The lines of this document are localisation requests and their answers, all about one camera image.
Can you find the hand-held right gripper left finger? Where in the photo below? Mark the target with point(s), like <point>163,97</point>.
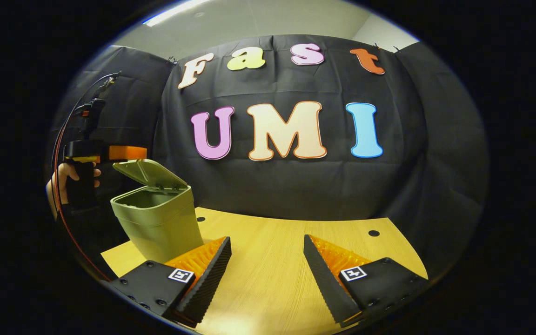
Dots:
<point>207,284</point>

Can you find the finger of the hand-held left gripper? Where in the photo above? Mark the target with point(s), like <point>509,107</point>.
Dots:
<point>128,152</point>

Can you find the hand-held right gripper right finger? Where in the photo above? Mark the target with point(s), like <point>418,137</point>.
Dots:
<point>324,284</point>

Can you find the green desktop garbage bin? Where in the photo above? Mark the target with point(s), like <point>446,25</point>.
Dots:
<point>161,223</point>

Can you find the wooden desktop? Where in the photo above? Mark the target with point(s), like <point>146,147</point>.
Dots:
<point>268,260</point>

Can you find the black backdrop cloth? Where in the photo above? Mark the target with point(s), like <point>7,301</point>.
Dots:
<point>412,163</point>

